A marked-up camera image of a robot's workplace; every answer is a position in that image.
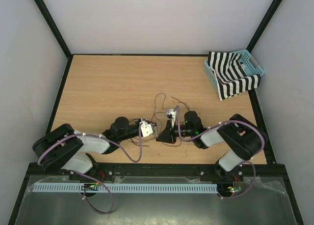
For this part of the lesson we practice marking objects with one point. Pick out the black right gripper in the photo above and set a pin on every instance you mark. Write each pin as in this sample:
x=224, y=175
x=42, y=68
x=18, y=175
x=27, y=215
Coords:
x=168, y=135

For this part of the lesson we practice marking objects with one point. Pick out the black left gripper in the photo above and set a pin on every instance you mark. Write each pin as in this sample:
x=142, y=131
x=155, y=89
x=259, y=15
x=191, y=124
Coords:
x=151, y=123

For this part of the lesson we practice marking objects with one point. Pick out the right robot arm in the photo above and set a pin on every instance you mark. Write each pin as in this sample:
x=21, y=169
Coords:
x=242, y=137

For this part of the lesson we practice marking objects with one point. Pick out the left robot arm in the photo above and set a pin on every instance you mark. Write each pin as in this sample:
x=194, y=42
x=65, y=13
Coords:
x=69, y=149

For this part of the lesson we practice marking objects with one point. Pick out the black white striped cloth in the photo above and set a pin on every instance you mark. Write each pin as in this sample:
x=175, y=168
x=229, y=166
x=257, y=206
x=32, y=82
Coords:
x=230, y=76

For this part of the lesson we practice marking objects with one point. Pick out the light blue perforated basket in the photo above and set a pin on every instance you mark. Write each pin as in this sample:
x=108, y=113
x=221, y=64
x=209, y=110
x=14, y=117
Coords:
x=251, y=66

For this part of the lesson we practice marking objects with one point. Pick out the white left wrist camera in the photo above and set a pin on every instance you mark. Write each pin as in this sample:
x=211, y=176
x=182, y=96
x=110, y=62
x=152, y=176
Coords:
x=143, y=128

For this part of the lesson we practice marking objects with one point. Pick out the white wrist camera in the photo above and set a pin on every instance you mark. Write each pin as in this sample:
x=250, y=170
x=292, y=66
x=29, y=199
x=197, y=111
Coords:
x=171, y=114
x=143, y=128

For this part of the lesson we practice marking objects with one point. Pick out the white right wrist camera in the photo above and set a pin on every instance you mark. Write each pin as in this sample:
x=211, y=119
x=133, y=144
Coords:
x=171, y=114

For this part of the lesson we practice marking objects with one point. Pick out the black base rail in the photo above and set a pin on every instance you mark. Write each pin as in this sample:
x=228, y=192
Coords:
x=206, y=172

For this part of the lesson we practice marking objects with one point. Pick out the light blue slotted cable duct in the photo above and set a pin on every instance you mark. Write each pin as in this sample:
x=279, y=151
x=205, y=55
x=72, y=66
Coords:
x=126, y=188

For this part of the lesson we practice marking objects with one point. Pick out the black cage frame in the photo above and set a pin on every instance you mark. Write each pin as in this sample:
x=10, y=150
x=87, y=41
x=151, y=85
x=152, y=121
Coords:
x=34, y=49

